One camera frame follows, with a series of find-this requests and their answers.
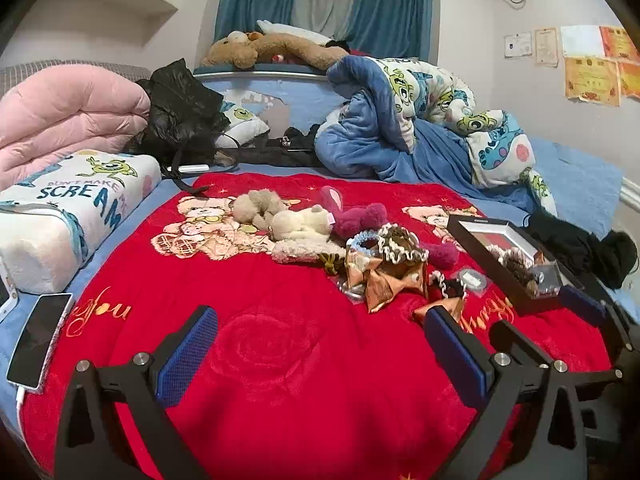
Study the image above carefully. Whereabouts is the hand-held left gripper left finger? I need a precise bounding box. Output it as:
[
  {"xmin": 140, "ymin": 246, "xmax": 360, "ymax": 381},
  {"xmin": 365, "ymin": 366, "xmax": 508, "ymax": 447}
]
[{"xmin": 54, "ymin": 305, "xmax": 220, "ymax": 480}]

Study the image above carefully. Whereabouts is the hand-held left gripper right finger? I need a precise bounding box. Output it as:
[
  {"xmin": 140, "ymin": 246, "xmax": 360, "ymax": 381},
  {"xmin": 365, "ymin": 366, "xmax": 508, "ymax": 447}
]
[{"xmin": 424, "ymin": 305, "xmax": 590, "ymax": 480}]

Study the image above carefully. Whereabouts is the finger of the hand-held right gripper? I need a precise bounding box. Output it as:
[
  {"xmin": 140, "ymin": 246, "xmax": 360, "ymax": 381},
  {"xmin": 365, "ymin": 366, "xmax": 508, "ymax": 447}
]
[
  {"xmin": 559, "ymin": 284, "xmax": 640, "ymax": 361},
  {"xmin": 489, "ymin": 320, "xmax": 555, "ymax": 368}
]

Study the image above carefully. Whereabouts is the black scrunchie white lace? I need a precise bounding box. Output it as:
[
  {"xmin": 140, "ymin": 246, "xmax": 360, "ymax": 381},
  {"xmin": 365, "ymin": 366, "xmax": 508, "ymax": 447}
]
[{"xmin": 429, "ymin": 270, "xmax": 469, "ymax": 302}]

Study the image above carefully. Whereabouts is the black shallow box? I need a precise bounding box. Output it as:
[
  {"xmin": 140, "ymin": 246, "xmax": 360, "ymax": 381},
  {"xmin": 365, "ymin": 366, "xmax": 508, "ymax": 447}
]
[{"xmin": 446, "ymin": 214, "xmax": 587, "ymax": 317}]

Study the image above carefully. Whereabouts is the blue lace scrunchie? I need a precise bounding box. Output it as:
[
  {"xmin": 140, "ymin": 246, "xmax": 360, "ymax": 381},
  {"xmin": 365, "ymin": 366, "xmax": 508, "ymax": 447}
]
[{"xmin": 346, "ymin": 231, "xmax": 382, "ymax": 262}]

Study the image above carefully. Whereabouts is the white fluffy plush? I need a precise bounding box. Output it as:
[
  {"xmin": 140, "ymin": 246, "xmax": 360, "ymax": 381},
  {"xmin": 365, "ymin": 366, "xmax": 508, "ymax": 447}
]
[{"xmin": 271, "ymin": 239, "xmax": 347, "ymax": 266}]

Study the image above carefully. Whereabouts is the olive green hair tie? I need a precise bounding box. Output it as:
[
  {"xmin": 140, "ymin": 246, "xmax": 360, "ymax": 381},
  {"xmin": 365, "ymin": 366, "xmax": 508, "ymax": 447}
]
[{"xmin": 319, "ymin": 253, "xmax": 347, "ymax": 276}]

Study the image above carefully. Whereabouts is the cream plush toy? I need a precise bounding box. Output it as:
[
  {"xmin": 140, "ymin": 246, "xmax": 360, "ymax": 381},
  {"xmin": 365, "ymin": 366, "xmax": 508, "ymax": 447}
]
[{"xmin": 269, "ymin": 205, "xmax": 335, "ymax": 242}]

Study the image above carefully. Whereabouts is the pink plush bear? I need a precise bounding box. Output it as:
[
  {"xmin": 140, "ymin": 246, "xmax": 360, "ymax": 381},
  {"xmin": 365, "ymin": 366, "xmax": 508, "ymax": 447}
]
[{"xmin": 319, "ymin": 185, "xmax": 461, "ymax": 269}]

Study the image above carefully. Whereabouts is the clear bag with dark item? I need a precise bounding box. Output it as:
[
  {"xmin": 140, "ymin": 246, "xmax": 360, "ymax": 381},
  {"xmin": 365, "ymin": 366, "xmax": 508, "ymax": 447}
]
[{"xmin": 529, "ymin": 261, "xmax": 565, "ymax": 295}]

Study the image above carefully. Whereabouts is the black garment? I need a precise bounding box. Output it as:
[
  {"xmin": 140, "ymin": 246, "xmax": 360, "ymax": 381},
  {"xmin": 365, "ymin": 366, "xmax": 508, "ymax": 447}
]
[{"xmin": 522, "ymin": 209, "xmax": 639, "ymax": 292}]

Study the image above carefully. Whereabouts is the brown fuzzy scrunchie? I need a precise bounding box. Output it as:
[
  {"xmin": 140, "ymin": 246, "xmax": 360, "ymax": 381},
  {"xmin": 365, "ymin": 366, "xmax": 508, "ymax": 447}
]
[{"xmin": 499, "ymin": 254, "xmax": 540, "ymax": 290}]

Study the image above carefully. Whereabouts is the large badge in clear bag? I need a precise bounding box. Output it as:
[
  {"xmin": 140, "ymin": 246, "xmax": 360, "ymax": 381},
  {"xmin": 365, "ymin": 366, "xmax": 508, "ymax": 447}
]
[{"xmin": 456, "ymin": 267, "xmax": 489, "ymax": 292}]

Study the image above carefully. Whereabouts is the red printed blanket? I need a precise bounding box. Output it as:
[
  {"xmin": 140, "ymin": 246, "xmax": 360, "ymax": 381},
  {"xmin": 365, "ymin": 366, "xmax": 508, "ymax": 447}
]
[{"xmin": 20, "ymin": 172, "xmax": 618, "ymax": 480}]

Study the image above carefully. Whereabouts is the brown scrunchie cream lace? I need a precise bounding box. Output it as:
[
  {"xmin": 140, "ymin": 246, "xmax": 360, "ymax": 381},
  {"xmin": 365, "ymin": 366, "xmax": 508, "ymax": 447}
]
[{"xmin": 376, "ymin": 224, "xmax": 430, "ymax": 267}]

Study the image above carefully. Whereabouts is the smartphone with white case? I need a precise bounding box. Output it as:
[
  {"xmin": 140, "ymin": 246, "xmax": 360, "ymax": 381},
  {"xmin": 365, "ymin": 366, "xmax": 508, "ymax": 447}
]
[{"xmin": 6, "ymin": 292, "xmax": 75, "ymax": 392}]

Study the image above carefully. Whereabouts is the tan plush toy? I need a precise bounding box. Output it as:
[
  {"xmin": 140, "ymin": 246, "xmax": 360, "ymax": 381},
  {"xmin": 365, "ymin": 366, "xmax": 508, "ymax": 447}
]
[{"xmin": 232, "ymin": 189, "xmax": 289, "ymax": 232}]

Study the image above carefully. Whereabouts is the white printed foam pillow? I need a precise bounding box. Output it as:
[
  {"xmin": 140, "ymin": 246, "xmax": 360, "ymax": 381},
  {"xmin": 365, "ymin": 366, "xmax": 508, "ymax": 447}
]
[{"xmin": 0, "ymin": 151, "xmax": 163, "ymax": 296}]

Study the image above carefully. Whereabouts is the white flat device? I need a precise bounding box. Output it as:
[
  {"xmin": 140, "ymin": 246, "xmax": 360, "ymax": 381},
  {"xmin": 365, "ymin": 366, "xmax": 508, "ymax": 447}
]
[{"xmin": 0, "ymin": 259, "xmax": 22, "ymax": 322}]

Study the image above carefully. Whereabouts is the small monster print pillow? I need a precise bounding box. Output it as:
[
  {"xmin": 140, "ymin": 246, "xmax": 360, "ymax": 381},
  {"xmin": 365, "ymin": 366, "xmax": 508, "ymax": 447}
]
[{"xmin": 219, "ymin": 89, "xmax": 272, "ymax": 150}]

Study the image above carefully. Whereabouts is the blue monster print quilt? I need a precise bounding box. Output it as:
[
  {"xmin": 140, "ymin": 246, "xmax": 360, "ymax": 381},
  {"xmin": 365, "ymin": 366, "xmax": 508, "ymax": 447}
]
[{"xmin": 314, "ymin": 55, "xmax": 559, "ymax": 218}]

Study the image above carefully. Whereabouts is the black puffer jacket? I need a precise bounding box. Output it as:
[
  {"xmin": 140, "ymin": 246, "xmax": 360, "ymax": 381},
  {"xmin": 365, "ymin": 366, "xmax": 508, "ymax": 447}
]
[{"xmin": 122, "ymin": 58, "xmax": 232, "ymax": 173}]

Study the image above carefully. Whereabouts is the cream certificate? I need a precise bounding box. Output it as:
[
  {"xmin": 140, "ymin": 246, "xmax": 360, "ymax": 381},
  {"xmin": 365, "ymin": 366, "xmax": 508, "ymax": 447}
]
[{"xmin": 534, "ymin": 27, "xmax": 560, "ymax": 67}]

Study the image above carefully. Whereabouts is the white paper certificate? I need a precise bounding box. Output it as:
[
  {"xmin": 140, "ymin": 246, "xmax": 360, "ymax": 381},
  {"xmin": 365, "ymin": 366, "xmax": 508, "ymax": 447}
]
[{"xmin": 560, "ymin": 25, "xmax": 605, "ymax": 58}]

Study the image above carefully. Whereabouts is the white framed certificate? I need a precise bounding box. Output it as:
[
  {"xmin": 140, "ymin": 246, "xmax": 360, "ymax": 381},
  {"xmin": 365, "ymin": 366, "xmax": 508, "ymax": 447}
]
[{"xmin": 503, "ymin": 32, "xmax": 534, "ymax": 59}]

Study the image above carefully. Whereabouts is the blue curved headboard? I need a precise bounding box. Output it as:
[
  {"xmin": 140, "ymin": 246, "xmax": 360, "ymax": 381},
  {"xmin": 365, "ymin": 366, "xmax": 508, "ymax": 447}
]
[{"xmin": 192, "ymin": 69, "xmax": 346, "ymax": 141}]

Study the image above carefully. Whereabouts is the pink folded quilt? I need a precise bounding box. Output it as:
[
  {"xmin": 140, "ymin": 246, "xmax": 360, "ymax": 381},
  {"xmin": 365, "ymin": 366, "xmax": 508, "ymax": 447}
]
[{"xmin": 0, "ymin": 66, "xmax": 153, "ymax": 191}]

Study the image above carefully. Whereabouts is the brown teddy bear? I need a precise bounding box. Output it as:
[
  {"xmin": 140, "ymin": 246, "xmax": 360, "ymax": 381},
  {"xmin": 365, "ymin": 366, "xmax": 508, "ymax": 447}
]
[{"xmin": 201, "ymin": 31, "xmax": 351, "ymax": 71}]

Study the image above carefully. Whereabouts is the black clothing with strap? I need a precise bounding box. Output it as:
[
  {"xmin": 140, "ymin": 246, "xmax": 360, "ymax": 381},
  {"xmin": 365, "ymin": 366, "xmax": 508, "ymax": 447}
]
[{"xmin": 212, "ymin": 127, "xmax": 323, "ymax": 170}]

